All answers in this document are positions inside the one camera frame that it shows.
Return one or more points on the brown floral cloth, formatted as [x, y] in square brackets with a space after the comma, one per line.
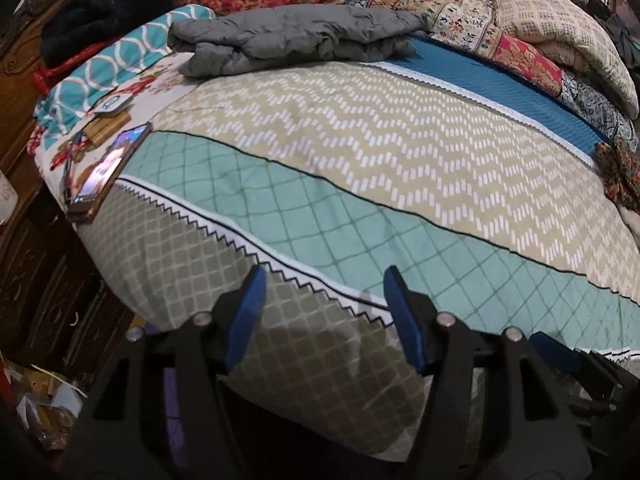
[620, 170]

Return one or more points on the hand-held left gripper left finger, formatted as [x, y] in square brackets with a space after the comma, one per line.
[247, 310]

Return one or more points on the tan cardboard box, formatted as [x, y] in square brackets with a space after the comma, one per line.
[110, 127]

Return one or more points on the white container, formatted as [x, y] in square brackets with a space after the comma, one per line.
[4, 195]

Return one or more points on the zigzag patterned bedspread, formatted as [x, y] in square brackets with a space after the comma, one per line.
[350, 160]

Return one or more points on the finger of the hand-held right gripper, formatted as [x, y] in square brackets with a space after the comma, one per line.
[555, 352]

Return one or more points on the smartphone with lit screen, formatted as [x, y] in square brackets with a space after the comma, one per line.
[105, 170]

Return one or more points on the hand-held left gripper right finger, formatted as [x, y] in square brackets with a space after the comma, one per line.
[405, 320]

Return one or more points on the teal lattice print pillow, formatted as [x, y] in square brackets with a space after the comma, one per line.
[110, 60]

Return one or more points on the grey puffer jacket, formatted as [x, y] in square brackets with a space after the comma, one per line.
[280, 35]

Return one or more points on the floor clutter pile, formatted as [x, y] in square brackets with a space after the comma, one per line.
[45, 400]

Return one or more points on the floral patchwork quilt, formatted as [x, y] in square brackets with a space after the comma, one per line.
[500, 35]

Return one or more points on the small white device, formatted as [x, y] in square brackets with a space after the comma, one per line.
[112, 104]

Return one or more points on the dark clothes pile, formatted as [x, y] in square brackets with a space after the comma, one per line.
[620, 35]

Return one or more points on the dark wooden bedside cabinet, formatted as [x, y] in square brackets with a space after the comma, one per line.
[40, 270]

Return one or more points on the dark knit cloth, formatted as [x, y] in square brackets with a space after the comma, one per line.
[100, 10]

